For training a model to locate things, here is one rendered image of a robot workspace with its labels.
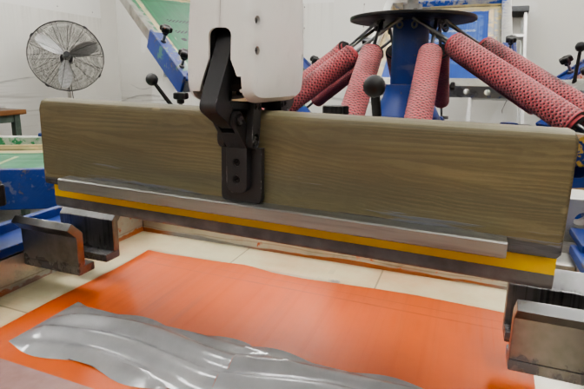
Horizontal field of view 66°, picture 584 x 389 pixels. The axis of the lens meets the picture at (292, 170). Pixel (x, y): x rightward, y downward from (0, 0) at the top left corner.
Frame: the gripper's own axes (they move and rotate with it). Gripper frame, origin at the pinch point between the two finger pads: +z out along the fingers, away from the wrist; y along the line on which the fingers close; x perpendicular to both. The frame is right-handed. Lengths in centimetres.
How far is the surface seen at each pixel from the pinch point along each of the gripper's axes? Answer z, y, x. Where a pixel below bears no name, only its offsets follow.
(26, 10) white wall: -62, -295, -381
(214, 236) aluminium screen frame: 13.2, -17.2, -13.9
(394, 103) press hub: -1, -81, -2
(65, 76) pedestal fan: -2, -289, -331
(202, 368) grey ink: 13.3, 6.1, -0.9
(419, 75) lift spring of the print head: -8, -61, 5
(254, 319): 14.0, -2.4, -1.1
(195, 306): 14.0, -2.4, -7.1
